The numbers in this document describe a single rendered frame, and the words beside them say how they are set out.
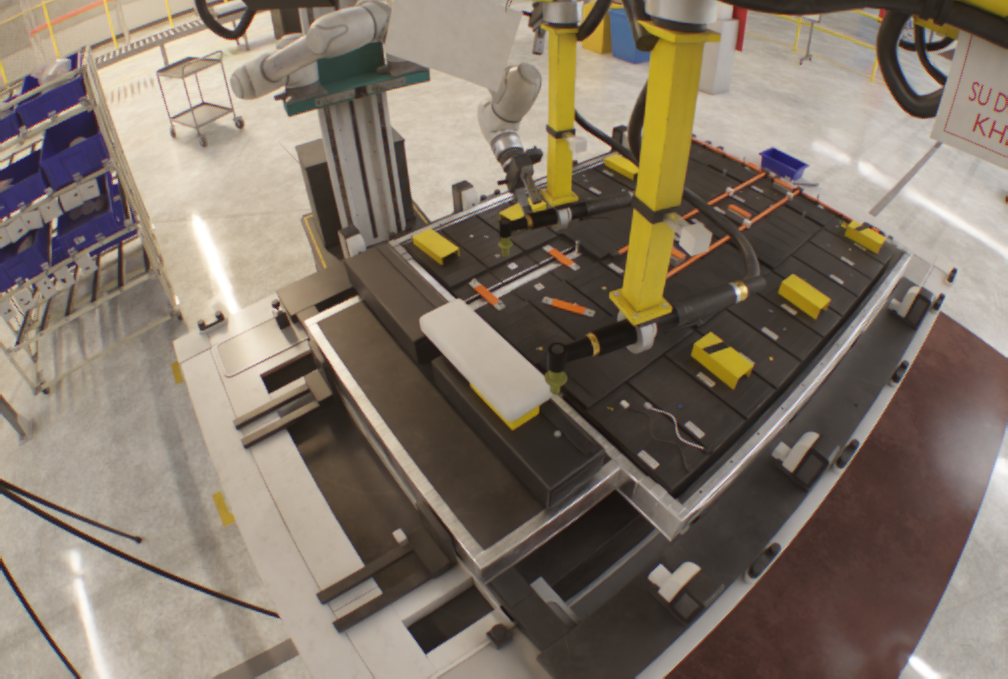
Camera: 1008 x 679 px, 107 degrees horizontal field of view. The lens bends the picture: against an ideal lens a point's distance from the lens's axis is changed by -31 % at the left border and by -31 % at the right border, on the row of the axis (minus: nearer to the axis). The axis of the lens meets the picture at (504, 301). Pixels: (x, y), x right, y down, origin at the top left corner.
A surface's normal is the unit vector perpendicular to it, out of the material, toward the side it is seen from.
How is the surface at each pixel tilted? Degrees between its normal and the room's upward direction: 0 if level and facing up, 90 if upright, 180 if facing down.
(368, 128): 90
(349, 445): 0
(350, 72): 90
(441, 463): 0
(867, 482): 0
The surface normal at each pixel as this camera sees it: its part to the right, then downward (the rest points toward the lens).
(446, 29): -0.28, 0.64
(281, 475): -0.03, -0.75
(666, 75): -0.92, 0.28
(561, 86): 0.37, 0.61
